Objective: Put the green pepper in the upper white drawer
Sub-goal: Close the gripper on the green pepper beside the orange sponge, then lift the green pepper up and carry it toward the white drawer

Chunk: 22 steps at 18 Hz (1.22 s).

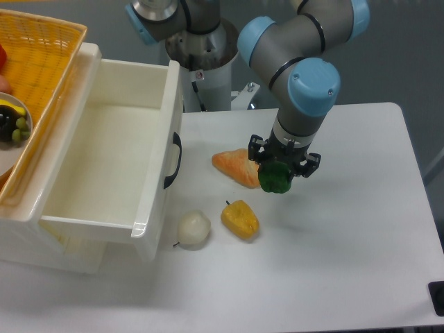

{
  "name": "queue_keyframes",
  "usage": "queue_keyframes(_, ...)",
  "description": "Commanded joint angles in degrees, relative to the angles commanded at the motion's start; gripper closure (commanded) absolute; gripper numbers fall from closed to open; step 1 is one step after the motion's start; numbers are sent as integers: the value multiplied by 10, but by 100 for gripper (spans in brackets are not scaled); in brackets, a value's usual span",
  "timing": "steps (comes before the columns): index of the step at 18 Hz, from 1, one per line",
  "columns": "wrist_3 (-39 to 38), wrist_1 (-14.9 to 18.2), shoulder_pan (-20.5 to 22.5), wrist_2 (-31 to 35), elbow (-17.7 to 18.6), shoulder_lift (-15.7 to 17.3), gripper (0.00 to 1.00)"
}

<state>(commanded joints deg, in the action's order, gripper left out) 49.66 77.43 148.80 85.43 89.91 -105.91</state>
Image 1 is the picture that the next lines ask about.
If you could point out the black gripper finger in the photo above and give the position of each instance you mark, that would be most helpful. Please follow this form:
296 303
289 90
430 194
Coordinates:
308 165
255 146

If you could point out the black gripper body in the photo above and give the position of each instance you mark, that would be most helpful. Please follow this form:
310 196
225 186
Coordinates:
292 156

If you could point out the green bell pepper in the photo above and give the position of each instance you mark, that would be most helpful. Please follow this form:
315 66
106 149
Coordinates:
274 177

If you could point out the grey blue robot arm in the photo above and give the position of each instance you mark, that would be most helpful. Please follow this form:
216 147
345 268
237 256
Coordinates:
286 57

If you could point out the yellow bell pepper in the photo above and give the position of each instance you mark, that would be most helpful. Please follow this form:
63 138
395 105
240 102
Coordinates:
240 219

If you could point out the open upper white drawer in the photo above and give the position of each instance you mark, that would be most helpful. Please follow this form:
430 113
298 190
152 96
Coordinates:
110 185

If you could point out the white drawer cabinet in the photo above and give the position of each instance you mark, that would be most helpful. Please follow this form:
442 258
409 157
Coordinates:
27 235

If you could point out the orange triangular bread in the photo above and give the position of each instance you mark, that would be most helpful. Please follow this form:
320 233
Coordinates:
236 165

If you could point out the white pear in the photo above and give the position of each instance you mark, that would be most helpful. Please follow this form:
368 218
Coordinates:
193 229

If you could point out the black object at table edge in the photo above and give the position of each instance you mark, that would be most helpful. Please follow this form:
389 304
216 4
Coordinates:
436 291

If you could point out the yellow woven basket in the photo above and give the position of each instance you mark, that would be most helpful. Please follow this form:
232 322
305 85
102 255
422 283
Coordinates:
41 52

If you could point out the white plate with food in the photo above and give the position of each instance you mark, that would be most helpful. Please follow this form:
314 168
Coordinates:
16 129

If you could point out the peach fruit in basket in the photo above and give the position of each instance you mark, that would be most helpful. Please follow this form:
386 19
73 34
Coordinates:
5 86

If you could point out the red fruit in basket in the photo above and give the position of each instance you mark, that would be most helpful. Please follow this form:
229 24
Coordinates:
3 56

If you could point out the white metal table bracket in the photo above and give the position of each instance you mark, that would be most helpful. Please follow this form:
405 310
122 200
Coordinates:
245 99

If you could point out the black drawer handle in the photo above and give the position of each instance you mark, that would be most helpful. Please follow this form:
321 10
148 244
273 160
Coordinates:
175 163

